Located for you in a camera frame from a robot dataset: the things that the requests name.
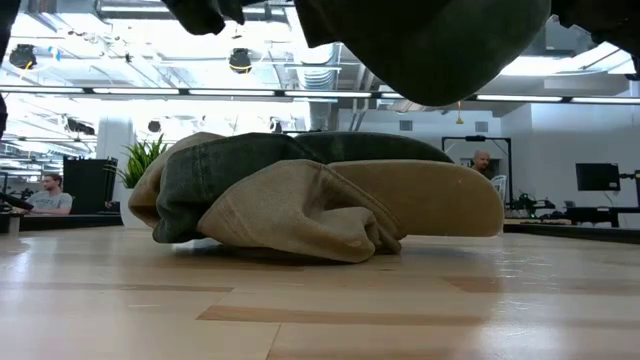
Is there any dark green cap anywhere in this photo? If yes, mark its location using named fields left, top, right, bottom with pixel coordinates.
left=152, top=131, right=454, bottom=245
left=162, top=0, right=552, bottom=108

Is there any linear ceiling light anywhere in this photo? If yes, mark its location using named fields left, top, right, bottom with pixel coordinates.
left=0, top=84, right=640, bottom=105

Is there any person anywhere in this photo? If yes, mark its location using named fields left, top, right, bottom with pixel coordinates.
left=13, top=172, right=75, bottom=217
left=469, top=149, right=495, bottom=181

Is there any white chair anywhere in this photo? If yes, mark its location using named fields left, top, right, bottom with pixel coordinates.
left=489, top=174, right=508, bottom=202

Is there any green plant in white pot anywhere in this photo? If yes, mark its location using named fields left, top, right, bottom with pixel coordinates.
left=115, top=133, right=170, bottom=229

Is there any black partition panel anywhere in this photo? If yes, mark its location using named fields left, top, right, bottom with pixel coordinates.
left=62, top=156, right=119, bottom=216

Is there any black monitor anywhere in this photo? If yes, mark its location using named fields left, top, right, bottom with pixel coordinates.
left=574, top=162, right=622, bottom=193

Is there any black background rig frame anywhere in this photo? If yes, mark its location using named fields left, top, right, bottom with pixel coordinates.
left=441, top=134, right=514, bottom=209

